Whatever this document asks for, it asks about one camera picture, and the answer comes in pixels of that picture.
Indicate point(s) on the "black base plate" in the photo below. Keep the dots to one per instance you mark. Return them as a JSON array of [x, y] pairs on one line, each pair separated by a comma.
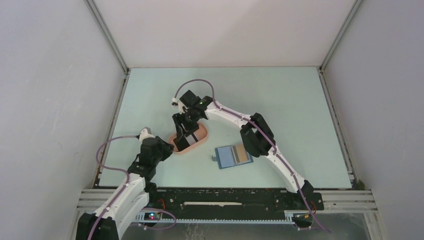
[[232, 203]]

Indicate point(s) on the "gold credit card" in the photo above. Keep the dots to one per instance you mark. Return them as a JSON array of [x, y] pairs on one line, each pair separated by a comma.
[[240, 154]]

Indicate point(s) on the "right controller board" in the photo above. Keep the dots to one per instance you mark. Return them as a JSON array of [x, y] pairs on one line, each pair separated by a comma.
[[302, 218]]

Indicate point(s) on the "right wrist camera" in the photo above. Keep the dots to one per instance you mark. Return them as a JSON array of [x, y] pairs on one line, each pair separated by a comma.
[[177, 103]]

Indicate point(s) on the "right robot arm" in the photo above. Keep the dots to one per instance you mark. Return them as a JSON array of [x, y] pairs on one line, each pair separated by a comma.
[[257, 137]]

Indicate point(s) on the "blue card holder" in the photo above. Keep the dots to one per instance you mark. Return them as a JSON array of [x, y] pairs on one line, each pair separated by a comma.
[[231, 156]]

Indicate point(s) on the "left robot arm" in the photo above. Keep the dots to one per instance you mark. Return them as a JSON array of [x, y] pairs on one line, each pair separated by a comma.
[[112, 218]]

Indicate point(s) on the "controller board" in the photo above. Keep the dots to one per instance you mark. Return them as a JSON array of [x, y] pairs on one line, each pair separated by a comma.
[[302, 218], [152, 216]]

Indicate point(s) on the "pink oval tray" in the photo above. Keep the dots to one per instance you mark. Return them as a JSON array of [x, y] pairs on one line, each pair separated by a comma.
[[202, 133]]

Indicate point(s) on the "black credit card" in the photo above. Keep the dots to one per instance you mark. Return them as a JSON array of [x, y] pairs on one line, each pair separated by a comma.
[[184, 143]]

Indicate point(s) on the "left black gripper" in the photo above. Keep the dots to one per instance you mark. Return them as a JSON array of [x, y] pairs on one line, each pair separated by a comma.
[[167, 149]]

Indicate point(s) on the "left controller board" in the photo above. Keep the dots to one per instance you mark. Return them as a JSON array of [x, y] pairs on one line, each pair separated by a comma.
[[152, 216]]

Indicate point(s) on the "aluminium front rail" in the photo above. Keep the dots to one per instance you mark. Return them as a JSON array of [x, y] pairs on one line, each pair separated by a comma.
[[334, 201]]

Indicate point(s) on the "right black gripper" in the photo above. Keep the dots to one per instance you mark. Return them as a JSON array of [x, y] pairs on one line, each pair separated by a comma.
[[178, 119]]

